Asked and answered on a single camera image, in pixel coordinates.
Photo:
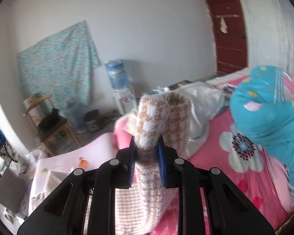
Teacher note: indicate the white pillow bundle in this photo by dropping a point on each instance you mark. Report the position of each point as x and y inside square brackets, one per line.
[205, 102]

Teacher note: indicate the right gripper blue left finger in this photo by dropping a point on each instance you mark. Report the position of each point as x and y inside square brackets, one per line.
[125, 171]

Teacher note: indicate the dark red door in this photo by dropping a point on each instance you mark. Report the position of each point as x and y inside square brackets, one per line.
[229, 35]

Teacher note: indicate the dark grey board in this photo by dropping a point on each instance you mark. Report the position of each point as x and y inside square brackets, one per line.
[12, 190]

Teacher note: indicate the black clothing on chair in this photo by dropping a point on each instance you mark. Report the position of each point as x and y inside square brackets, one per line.
[51, 120]

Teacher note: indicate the black small appliance on floor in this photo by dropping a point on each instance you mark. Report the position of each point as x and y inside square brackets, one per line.
[93, 121]

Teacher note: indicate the blue water bottle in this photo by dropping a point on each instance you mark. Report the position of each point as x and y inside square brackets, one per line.
[117, 74]

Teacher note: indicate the white water dispenser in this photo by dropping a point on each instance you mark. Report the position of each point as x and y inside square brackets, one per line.
[125, 99]

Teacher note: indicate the wooden chair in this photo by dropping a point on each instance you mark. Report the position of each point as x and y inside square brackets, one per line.
[44, 137]

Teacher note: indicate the white wardrobe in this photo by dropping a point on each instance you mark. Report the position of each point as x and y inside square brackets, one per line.
[270, 33]

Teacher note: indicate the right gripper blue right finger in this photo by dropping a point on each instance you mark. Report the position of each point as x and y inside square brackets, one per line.
[166, 161]

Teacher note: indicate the blue patterned quilt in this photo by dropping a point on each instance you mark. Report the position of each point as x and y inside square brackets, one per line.
[263, 113]

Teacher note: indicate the teal floral hanging cloth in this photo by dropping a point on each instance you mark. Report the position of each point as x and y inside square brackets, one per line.
[61, 65]

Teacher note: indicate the beige white houndstooth fuzzy coat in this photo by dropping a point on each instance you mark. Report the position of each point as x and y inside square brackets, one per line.
[160, 119]

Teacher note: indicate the pink floral blanket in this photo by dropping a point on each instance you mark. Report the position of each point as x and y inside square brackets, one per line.
[261, 178]

